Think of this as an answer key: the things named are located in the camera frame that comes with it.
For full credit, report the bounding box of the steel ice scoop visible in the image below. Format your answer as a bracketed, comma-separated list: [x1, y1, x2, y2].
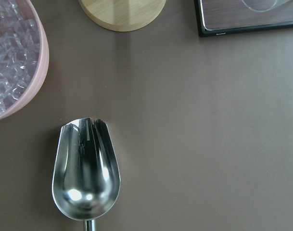
[51, 117, 121, 231]

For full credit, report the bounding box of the black glass rack tray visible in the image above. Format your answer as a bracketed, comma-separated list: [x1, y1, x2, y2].
[194, 0, 293, 37]

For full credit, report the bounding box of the wooden cup tree stand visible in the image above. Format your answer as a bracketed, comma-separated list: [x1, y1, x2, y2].
[79, 0, 166, 32]

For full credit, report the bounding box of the pink bowl of ice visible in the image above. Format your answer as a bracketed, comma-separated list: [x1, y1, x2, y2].
[0, 0, 49, 120]

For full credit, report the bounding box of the hanging wine glass far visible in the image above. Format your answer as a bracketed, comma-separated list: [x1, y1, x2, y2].
[242, 0, 289, 13]

